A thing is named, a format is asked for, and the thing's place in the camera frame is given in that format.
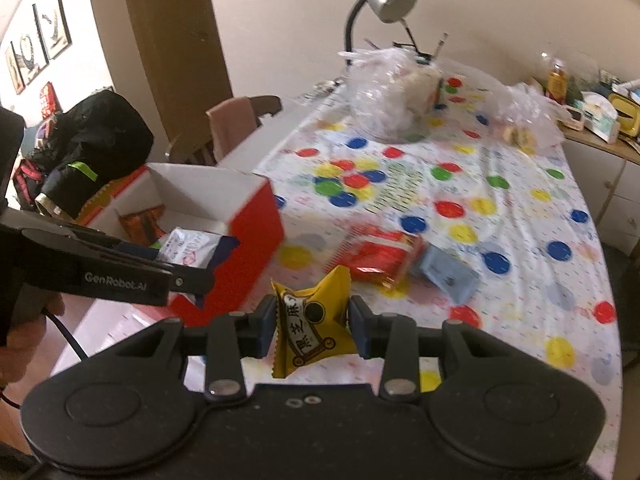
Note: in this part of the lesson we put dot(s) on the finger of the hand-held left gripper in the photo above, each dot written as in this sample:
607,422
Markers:
192,279
100,244

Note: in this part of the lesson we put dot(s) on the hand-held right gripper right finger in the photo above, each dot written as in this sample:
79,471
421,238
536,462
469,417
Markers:
359,327

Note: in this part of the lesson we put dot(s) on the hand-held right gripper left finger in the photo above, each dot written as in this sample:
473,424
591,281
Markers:
267,327

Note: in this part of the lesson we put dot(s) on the white snack packet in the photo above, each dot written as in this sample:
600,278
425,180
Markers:
192,247

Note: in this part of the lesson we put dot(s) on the yellow snack packet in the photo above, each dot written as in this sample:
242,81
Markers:
312,330

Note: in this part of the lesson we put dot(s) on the orange black snack packet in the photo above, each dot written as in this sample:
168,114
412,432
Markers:
142,225

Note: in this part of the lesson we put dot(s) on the red cardboard box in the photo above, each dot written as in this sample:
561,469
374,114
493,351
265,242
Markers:
250,240

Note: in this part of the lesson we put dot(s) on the person's left hand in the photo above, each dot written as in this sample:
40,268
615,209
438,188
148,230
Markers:
22,360

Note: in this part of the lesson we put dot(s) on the red striped snack packet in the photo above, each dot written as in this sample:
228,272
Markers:
380,257

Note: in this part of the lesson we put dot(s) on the red bag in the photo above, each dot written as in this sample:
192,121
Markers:
27,182

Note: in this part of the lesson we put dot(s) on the grey-blue snack packet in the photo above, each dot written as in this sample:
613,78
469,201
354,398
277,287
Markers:
447,275

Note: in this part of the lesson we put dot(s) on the black bag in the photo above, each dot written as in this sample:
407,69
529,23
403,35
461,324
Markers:
95,140

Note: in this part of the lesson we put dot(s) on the wooden chair with pink cover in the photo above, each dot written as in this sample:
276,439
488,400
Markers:
232,125

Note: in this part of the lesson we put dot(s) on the polka dot tablecloth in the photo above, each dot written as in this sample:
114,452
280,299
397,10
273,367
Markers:
517,282

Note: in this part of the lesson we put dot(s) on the wooden door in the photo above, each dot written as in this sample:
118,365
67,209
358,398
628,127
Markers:
170,50

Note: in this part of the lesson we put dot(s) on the large clear plastic bag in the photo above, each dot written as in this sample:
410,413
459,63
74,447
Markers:
385,95

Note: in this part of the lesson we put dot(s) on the orange green packet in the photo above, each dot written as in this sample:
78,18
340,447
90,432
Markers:
440,92

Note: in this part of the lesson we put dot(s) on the beige pastry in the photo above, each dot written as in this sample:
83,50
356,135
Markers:
520,137

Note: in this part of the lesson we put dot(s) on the small clear plastic bag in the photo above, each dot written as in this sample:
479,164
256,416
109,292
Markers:
530,110

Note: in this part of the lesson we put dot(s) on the desk pen holder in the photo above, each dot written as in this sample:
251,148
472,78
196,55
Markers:
422,52

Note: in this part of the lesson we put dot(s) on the white cabinet with wooden top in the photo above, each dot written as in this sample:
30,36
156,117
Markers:
615,180

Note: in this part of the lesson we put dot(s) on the tissue box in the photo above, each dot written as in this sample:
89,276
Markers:
597,122

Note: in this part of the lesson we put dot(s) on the glass bottle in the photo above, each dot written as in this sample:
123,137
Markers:
556,82

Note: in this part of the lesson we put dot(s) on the yellow box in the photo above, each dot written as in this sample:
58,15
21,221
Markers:
625,115

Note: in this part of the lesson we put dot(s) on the framed wall picture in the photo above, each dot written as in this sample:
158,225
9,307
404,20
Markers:
52,15
14,70
31,55

